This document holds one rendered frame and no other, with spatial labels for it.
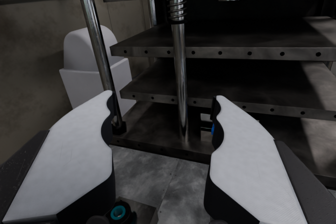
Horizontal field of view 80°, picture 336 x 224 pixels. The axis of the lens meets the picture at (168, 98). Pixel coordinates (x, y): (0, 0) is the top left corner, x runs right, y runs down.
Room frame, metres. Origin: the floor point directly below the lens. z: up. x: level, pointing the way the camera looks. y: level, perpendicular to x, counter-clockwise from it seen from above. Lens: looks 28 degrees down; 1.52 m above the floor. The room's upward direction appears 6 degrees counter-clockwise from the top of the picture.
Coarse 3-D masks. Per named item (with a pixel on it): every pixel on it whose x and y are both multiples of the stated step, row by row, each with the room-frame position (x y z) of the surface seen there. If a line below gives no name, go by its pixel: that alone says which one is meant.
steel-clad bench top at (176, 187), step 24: (120, 168) 0.69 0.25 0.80; (144, 168) 0.68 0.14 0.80; (168, 168) 0.66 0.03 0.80; (192, 168) 0.65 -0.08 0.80; (120, 192) 0.56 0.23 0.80; (144, 192) 0.55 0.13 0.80; (168, 192) 0.54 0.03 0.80; (192, 192) 0.53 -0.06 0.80; (168, 216) 0.44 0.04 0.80; (192, 216) 0.43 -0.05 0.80
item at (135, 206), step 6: (120, 198) 0.48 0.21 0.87; (126, 198) 0.48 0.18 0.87; (132, 204) 0.45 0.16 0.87; (138, 204) 0.45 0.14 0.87; (144, 204) 0.45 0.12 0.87; (132, 210) 0.43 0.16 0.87; (138, 210) 0.43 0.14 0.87; (144, 210) 0.43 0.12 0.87; (150, 210) 0.42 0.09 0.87; (156, 210) 0.43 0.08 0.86; (132, 216) 0.42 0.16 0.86; (138, 216) 0.41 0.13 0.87; (144, 216) 0.41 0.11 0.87; (150, 216) 0.40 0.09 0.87; (156, 216) 0.43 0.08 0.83; (132, 222) 0.40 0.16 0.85; (138, 222) 0.39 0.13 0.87; (144, 222) 0.39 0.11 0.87; (150, 222) 0.39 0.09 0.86; (156, 222) 0.42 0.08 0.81
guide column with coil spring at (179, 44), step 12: (180, 0) 0.85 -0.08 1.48; (180, 12) 0.85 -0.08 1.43; (180, 24) 0.85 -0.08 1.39; (180, 36) 0.84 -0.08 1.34; (180, 48) 0.84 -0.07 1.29; (180, 60) 0.84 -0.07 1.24; (180, 72) 0.84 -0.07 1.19; (180, 84) 0.85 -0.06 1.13; (180, 96) 0.85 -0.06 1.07; (180, 108) 0.85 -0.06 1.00; (180, 120) 0.85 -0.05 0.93; (180, 132) 0.86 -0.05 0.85
